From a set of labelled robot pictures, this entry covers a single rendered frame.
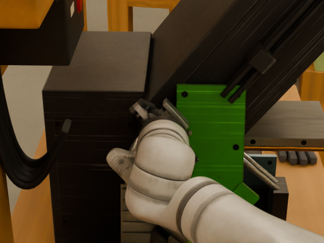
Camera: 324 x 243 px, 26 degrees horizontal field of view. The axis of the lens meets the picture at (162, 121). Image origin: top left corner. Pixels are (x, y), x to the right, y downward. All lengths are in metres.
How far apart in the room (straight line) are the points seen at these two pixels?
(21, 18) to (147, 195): 0.24
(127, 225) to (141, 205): 0.44
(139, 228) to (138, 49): 0.36
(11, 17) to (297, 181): 1.01
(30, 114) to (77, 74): 2.67
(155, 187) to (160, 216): 0.04
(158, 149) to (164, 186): 0.04
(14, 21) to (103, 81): 0.53
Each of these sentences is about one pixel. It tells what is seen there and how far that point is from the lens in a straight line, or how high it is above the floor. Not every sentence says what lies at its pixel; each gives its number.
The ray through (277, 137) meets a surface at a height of 1.13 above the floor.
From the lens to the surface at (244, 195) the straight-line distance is 1.21.
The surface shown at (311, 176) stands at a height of 0.90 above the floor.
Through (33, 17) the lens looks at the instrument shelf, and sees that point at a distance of 0.74.
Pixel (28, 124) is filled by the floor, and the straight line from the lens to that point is 3.84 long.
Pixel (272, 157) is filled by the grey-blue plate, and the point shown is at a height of 1.04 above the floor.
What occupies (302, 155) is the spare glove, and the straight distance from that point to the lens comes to 1.68.
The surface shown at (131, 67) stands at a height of 1.24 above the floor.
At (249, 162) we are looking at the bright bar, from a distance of 1.37.
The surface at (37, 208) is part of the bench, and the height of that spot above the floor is 0.88.
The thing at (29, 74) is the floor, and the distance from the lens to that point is 4.44.
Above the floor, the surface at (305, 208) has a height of 0.90.
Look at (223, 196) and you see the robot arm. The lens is 0.74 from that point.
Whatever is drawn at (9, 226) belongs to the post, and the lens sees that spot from 1.15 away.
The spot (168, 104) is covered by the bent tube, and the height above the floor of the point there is 1.26.
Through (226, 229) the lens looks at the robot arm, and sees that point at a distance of 0.70.
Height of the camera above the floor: 1.75
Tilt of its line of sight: 27 degrees down
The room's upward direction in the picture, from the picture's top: straight up
